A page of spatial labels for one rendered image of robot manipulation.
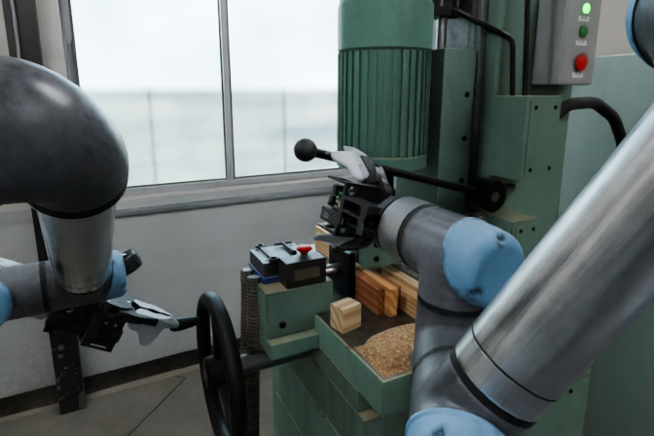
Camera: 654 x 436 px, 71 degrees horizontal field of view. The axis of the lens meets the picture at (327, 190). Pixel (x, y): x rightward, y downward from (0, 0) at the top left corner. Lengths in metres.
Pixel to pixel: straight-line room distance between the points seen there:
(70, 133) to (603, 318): 0.39
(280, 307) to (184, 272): 1.41
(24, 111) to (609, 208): 0.40
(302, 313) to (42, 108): 0.61
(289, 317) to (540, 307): 0.59
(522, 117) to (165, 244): 1.67
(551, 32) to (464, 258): 0.63
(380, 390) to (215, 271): 1.62
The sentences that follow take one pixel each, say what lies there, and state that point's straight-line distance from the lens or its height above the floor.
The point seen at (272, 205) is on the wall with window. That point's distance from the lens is 2.26.
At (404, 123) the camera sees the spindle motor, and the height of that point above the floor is 1.25.
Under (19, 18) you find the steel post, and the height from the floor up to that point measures 1.55.
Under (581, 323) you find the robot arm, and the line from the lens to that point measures 0.34.
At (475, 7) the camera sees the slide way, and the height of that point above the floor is 1.46.
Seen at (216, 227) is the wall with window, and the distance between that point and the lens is 2.20.
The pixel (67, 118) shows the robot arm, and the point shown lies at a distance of 0.40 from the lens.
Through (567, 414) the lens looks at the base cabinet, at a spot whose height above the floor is 0.63.
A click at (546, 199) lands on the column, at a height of 1.08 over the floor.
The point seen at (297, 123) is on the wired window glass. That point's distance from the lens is 2.33.
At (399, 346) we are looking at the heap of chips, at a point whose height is 0.93.
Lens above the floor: 1.31
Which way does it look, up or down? 12 degrees down
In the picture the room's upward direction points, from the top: straight up
